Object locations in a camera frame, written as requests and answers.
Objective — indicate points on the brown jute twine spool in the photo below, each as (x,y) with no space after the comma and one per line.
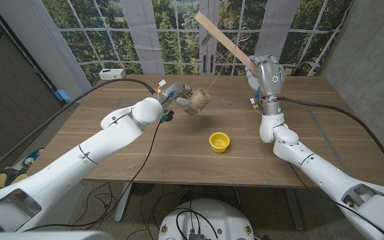
(201,98)

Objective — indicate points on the small yellow cup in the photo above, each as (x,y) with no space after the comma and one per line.
(219,142)

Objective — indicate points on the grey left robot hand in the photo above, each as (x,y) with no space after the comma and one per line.
(175,91)

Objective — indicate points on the long wooden stick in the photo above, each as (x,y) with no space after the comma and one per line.
(222,36)

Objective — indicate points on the grey table leg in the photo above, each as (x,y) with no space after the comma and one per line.
(294,210)

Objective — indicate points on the blue and white slipper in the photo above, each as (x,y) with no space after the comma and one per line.
(32,158)

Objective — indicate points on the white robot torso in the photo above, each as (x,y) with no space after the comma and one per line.
(208,220)

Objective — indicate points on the printed forest window backdrop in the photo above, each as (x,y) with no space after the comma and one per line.
(165,33)

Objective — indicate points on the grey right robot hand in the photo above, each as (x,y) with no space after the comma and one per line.
(268,76)

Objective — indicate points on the white table leg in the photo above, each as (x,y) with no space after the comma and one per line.
(123,200)

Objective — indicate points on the jute thread strand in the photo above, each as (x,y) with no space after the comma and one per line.
(217,76)

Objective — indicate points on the blue tape patch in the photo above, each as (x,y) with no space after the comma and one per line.
(63,94)

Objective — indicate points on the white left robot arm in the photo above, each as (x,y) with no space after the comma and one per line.
(78,160)

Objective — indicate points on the white power strip box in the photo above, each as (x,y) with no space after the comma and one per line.
(112,74)

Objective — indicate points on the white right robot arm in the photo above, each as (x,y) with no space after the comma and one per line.
(328,176)

